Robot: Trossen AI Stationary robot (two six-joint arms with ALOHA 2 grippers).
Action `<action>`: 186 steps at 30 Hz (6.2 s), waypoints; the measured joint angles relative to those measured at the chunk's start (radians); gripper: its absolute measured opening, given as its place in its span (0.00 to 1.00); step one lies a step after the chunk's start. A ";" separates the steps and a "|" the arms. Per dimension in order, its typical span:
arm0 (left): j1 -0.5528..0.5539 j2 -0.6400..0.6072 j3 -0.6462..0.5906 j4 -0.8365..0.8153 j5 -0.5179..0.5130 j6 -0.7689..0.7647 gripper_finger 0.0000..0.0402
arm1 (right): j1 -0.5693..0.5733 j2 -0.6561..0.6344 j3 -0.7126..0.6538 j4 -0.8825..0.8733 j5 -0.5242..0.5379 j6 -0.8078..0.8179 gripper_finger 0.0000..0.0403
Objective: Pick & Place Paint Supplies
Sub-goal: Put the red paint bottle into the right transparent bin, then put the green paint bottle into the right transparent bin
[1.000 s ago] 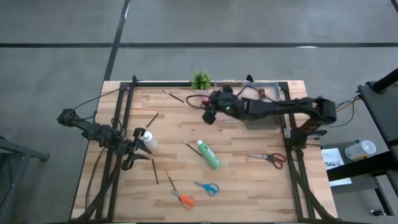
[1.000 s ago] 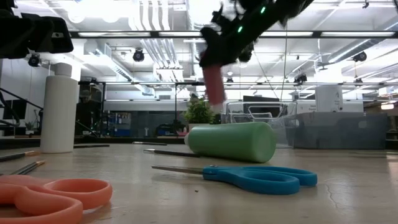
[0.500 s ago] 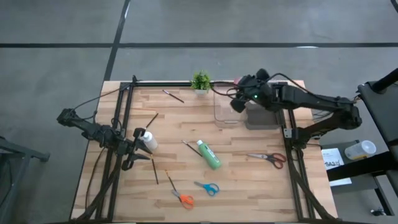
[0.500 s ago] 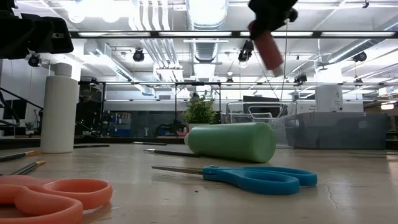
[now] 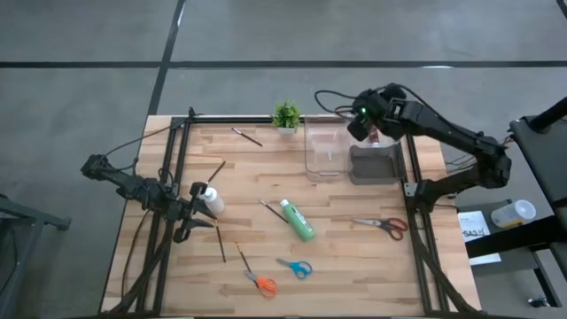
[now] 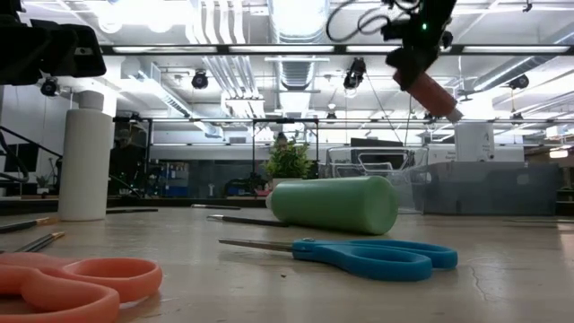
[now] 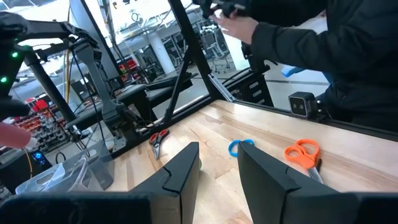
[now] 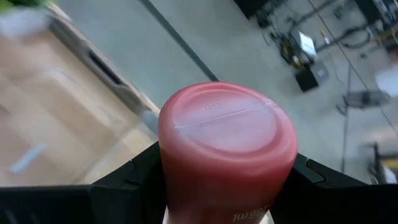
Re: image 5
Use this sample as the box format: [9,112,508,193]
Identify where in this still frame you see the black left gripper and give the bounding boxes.
[163,181,219,244]

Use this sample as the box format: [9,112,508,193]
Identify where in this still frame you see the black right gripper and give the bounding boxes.
[346,82,408,143]

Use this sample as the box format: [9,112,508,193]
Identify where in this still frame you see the white paint bottle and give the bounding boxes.
[198,186,226,216]

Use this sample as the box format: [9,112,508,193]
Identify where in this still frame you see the red paint bottle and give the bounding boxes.
[366,125,383,148]

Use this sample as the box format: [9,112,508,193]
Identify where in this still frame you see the brown paintbrush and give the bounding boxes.
[206,160,227,185]

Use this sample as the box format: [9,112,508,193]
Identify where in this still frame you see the green paint bottle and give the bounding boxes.
[279,198,316,243]

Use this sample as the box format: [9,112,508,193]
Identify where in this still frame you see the grey translucent plastic bin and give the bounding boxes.
[347,126,408,186]

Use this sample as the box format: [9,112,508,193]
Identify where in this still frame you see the clear plastic bin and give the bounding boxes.
[303,115,353,178]

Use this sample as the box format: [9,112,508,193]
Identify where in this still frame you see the small potted green plant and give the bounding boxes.
[270,99,302,136]

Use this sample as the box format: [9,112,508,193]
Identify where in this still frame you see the white paper sheet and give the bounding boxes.
[458,210,503,267]

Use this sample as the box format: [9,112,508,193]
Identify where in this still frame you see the grey metal stand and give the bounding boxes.
[0,192,73,319]

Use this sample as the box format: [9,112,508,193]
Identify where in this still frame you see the black side cart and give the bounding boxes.
[458,95,567,309]

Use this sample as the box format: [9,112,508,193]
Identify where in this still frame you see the clear plastic jar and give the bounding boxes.
[489,198,538,230]

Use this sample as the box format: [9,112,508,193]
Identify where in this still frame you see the small black floor object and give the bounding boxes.
[526,294,551,309]

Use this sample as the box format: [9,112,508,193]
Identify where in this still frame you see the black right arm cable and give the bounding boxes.
[314,89,369,119]

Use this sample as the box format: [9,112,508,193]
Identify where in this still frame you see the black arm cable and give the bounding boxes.
[100,123,175,161]
[314,89,369,119]

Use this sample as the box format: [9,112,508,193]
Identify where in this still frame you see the brown cable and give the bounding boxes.
[120,207,151,299]

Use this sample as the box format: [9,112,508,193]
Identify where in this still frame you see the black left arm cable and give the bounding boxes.
[100,123,175,161]

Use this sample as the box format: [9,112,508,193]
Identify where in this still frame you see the black aluminium rig frame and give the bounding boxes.
[100,105,482,318]

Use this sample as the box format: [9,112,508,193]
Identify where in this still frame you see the coloured wire bundle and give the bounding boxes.
[442,132,517,174]

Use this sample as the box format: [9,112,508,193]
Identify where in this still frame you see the orange handled scissors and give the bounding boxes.
[243,268,278,299]

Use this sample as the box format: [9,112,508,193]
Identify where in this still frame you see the dark red handled scissors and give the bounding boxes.
[352,216,409,242]

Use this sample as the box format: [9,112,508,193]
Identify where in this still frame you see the blue handled scissors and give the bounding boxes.
[276,257,314,281]

